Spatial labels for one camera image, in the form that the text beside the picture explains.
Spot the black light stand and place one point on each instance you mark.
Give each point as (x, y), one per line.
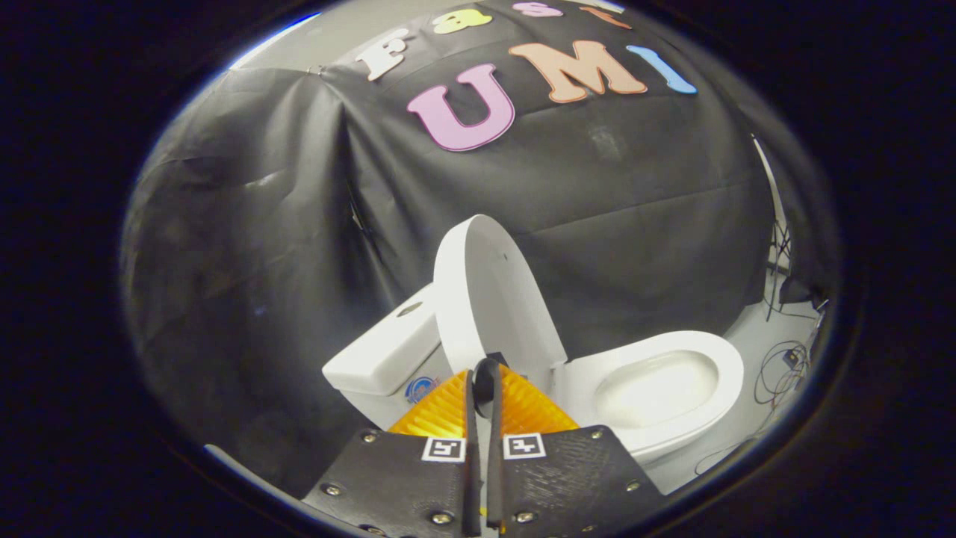
(778, 258)

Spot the white toilet lid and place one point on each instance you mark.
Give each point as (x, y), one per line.
(493, 299)

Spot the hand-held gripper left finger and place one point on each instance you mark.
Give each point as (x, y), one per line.
(470, 478)

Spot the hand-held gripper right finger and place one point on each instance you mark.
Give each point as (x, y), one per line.
(494, 478)

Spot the white toilet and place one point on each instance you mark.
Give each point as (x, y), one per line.
(672, 351)

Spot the black power adapter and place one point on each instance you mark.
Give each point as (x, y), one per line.
(789, 357)

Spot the black backdrop cloth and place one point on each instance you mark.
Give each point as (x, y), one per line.
(299, 246)

